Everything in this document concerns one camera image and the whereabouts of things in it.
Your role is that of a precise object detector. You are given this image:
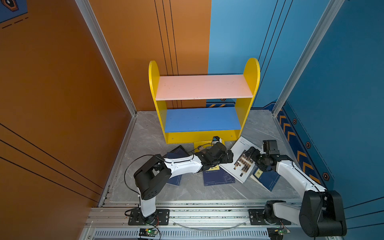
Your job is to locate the dark blue book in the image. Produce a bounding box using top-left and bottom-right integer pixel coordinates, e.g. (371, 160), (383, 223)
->
(250, 166), (280, 192)
(164, 153), (189, 186)
(203, 166), (236, 187)

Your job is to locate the white book with brown bars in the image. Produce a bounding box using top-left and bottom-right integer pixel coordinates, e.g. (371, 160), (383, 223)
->
(220, 137), (262, 184)

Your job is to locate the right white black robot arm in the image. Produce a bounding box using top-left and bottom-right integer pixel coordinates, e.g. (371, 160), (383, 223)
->
(246, 140), (347, 238)

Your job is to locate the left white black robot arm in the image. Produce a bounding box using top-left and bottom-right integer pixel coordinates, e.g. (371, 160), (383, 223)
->
(134, 142), (234, 218)

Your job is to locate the yellow book with cartoon man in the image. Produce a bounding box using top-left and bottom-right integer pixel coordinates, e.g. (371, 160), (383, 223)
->
(191, 139), (225, 153)

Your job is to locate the dark book left underneath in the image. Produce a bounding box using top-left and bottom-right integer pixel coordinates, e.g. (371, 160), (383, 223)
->
(167, 145), (190, 159)

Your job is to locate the yellow shelf with pink and blue boards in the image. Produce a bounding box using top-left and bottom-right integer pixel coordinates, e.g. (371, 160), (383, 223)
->
(148, 58), (261, 144)

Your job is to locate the right green circuit board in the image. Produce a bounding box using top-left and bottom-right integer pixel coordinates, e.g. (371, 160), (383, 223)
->
(267, 228), (291, 240)

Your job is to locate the green circuit board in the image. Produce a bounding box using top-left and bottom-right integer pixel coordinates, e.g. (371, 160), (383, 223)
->
(267, 228), (291, 240)
(138, 228), (160, 240)

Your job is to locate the left green circuit board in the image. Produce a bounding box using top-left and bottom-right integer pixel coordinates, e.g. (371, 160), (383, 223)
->
(138, 228), (160, 240)

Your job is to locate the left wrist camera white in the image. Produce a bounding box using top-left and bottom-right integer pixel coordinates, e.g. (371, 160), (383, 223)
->
(212, 136), (225, 145)

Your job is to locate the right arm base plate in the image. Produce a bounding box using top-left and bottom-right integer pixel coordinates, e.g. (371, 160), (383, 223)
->
(248, 209), (292, 226)

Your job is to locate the aluminium rail frame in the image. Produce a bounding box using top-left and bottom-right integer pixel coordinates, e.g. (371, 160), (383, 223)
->
(79, 200), (308, 240)

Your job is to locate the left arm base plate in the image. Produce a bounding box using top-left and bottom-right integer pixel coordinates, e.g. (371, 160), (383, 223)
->
(125, 208), (170, 226)

